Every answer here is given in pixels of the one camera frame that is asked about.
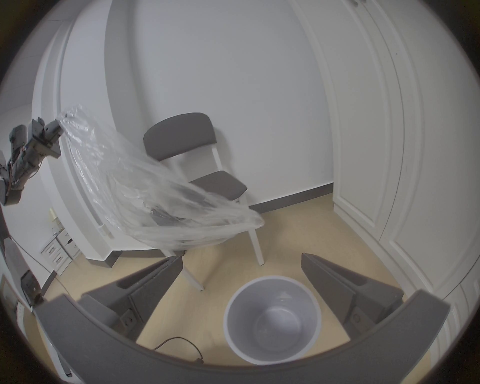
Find clear plastic bag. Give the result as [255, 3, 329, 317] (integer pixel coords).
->
[56, 104, 266, 251]

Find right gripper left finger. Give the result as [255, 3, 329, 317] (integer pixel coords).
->
[80, 256, 184, 340]

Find black cable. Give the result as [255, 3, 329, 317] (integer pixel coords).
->
[155, 337, 206, 364]

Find white trash bin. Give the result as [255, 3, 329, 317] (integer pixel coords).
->
[224, 276, 323, 367]

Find grey and white chair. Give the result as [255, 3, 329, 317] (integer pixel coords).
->
[143, 112, 265, 292]

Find white chest of drawers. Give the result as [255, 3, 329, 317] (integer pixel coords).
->
[40, 229, 83, 271]

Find white wardrobe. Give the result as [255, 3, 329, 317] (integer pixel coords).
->
[290, 0, 480, 362]

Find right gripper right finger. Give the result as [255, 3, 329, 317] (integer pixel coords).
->
[301, 253, 405, 334]

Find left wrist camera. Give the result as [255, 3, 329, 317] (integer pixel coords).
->
[10, 118, 46, 145]

